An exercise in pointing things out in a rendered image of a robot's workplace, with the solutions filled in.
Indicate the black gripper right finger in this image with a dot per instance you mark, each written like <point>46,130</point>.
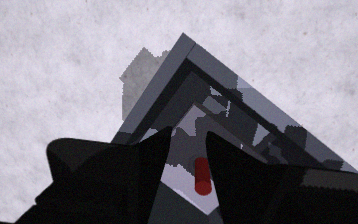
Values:
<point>250,191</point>

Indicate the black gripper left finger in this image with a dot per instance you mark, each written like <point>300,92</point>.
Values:
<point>138,167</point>

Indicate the dark red peg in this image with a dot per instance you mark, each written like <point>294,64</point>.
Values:
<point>203,185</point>

